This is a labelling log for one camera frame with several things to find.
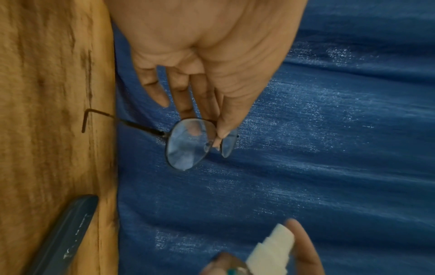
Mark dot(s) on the person's left hand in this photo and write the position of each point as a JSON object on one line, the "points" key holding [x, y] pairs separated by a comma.
{"points": [[210, 40]]}

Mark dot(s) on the person's right hand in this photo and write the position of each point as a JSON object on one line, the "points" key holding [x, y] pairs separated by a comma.
{"points": [[309, 257]]}

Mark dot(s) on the blue spray bottle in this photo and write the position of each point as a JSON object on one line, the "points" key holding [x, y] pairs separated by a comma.
{"points": [[272, 247]]}

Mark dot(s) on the round black-framed eyeglasses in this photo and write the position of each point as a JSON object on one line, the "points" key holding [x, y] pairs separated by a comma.
{"points": [[185, 145]]}

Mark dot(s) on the dark blue glasses case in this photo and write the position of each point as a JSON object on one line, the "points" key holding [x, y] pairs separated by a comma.
{"points": [[68, 236]]}

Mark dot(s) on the blue curtain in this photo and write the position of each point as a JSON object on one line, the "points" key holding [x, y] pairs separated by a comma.
{"points": [[340, 161]]}

